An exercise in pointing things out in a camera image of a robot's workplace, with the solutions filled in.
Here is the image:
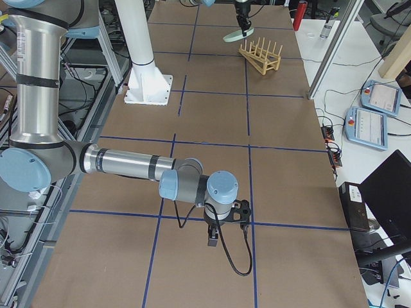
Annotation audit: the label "orange black power strip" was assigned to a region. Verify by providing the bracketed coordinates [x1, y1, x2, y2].
[321, 125, 342, 168]

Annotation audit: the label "teach pendant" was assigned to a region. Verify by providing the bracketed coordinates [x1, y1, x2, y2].
[344, 107, 388, 151]
[361, 80, 403, 117]

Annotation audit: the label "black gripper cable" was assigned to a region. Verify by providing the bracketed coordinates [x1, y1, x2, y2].
[173, 198, 253, 276]

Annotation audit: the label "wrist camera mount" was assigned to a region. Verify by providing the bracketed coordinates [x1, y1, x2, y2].
[232, 200, 252, 224]

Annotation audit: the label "red bottle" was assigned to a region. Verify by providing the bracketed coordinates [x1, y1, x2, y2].
[293, 1, 308, 31]

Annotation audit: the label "aluminium frame post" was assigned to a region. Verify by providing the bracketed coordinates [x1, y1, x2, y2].
[308, 0, 364, 99]

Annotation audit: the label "far teach pendant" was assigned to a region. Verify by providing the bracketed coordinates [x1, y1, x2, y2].
[361, 80, 403, 117]

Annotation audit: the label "black laptop monitor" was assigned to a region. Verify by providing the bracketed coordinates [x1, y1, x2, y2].
[356, 150, 410, 266]

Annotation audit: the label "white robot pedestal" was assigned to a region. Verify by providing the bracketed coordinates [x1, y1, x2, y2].
[116, 0, 173, 106]

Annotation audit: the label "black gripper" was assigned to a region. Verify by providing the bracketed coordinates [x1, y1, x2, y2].
[204, 212, 231, 247]
[235, 0, 252, 31]

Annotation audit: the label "clear water bottle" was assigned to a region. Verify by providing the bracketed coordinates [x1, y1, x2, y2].
[319, 6, 340, 39]

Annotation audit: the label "light green plate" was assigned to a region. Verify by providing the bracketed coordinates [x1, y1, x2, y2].
[223, 27, 254, 43]

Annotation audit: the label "wooden plate rack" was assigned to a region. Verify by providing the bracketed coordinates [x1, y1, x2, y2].
[238, 37, 283, 76]

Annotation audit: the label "near teach pendant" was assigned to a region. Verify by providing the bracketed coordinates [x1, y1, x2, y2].
[344, 107, 388, 151]

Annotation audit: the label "black box device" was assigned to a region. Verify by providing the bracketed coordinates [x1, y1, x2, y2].
[338, 182, 380, 233]

